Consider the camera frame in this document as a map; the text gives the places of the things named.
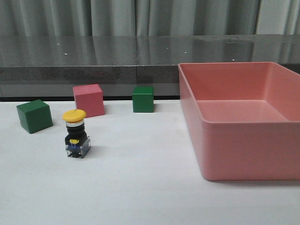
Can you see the yellow push button switch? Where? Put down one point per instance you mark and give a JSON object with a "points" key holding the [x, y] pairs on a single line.
{"points": [[77, 142]]}

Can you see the green cube block centre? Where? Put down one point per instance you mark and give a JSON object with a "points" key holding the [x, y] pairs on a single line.
{"points": [[143, 99]]}

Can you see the green cube block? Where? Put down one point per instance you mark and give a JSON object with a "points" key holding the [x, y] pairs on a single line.
{"points": [[34, 116], [143, 99]]}

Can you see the pink cube block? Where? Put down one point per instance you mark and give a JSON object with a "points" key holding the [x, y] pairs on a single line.
{"points": [[89, 98]]}

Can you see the pink plastic bin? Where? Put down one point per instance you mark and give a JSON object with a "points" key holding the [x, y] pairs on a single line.
{"points": [[243, 119]]}

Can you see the dark glossy counter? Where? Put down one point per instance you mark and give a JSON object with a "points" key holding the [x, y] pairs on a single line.
{"points": [[48, 68]]}

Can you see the green cube block left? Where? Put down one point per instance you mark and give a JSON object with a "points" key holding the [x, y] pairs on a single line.
{"points": [[34, 116]]}

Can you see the grey curtain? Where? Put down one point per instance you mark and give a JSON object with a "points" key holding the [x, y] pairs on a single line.
{"points": [[98, 18]]}

